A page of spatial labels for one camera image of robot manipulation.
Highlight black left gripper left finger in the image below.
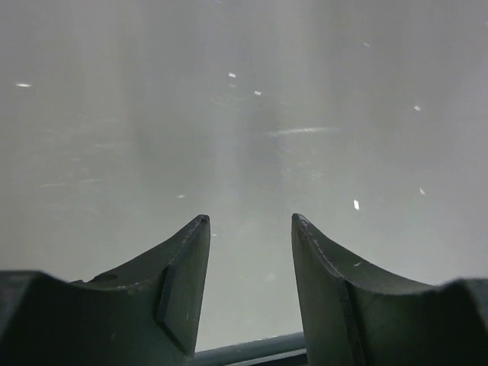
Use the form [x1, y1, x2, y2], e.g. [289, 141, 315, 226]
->
[1, 215, 210, 365]

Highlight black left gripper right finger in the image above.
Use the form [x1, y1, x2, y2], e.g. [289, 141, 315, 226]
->
[291, 213, 487, 365]

